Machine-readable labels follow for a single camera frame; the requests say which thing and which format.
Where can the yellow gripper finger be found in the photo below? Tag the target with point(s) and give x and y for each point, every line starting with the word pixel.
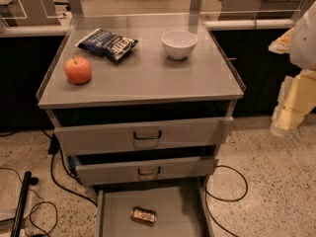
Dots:
pixel 296 99
pixel 282 44

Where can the orange soda can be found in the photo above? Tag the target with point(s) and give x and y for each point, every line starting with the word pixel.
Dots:
pixel 143 216

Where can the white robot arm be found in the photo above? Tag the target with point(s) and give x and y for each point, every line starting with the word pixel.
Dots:
pixel 303 43

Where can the grey drawer cabinet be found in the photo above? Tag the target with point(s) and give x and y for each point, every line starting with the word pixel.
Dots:
pixel 148 85

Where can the bottom grey drawer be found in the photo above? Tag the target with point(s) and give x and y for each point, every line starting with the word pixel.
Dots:
pixel 180 212

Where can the grey drawer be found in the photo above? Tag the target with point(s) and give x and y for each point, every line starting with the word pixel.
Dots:
pixel 140 171
pixel 180 212
pixel 136 136

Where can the top grey drawer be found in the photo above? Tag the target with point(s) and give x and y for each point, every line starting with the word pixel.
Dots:
pixel 136 136

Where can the middle grey drawer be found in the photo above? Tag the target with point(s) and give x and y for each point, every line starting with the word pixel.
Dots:
pixel 140 171

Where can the white bowl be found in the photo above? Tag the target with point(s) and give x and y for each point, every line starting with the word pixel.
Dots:
pixel 179 44

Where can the blue chip bag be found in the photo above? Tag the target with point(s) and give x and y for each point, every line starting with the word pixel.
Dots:
pixel 107 44

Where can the red apple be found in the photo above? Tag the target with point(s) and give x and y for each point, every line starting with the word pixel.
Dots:
pixel 78 70

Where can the black pole on floor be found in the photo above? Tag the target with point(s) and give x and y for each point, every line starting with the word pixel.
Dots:
pixel 19 214

